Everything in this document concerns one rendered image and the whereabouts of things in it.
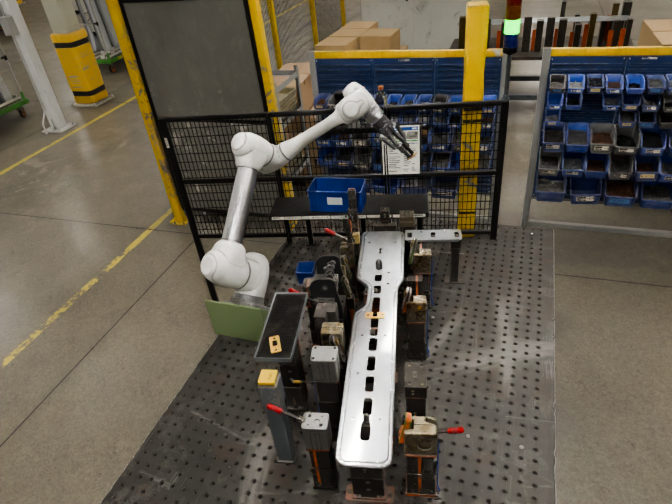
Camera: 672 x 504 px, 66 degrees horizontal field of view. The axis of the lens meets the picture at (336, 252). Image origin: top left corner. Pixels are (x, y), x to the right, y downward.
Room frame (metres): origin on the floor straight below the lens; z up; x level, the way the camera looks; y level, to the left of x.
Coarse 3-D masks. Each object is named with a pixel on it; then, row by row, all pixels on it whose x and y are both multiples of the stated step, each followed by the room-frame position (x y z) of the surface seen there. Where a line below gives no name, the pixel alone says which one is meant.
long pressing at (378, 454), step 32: (384, 256) 2.09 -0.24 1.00; (384, 288) 1.85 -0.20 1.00; (384, 320) 1.64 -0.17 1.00; (352, 352) 1.47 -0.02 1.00; (384, 352) 1.45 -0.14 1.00; (352, 384) 1.31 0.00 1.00; (384, 384) 1.29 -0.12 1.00; (352, 416) 1.17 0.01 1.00; (384, 416) 1.15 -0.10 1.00; (352, 448) 1.04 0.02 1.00; (384, 448) 1.03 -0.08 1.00
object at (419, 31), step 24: (384, 0) 8.55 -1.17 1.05; (408, 0) 8.41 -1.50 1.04; (432, 0) 8.28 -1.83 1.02; (456, 0) 8.15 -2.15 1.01; (384, 24) 8.55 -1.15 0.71; (408, 24) 8.41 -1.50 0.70; (432, 24) 8.28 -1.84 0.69; (456, 24) 8.14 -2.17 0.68; (408, 48) 8.41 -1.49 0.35; (432, 48) 8.27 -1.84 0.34
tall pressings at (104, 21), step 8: (96, 0) 11.20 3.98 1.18; (104, 0) 11.67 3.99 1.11; (80, 8) 11.06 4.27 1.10; (88, 8) 10.93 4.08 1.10; (96, 8) 11.05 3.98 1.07; (104, 8) 11.25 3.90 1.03; (96, 16) 10.98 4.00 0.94; (104, 16) 11.19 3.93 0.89; (104, 24) 11.20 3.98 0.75; (112, 24) 11.29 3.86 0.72; (88, 32) 11.05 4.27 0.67; (96, 32) 10.92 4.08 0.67; (104, 32) 11.02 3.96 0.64; (112, 32) 11.22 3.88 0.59; (96, 40) 11.07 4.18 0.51; (104, 40) 10.94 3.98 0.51; (112, 40) 11.19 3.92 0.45; (96, 48) 11.01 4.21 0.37; (104, 48) 10.92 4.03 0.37
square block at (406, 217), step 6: (402, 210) 2.41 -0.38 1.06; (408, 210) 2.40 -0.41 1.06; (402, 216) 2.36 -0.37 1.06; (408, 216) 2.34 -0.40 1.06; (402, 222) 2.34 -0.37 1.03; (408, 222) 2.34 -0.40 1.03; (402, 228) 2.35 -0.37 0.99; (408, 228) 2.34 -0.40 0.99; (408, 234) 2.34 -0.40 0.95; (408, 246) 2.34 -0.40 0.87; (408, 252) 2.37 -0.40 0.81; (408, 264) 2.35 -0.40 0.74; (408, 270) 2.34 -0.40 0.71
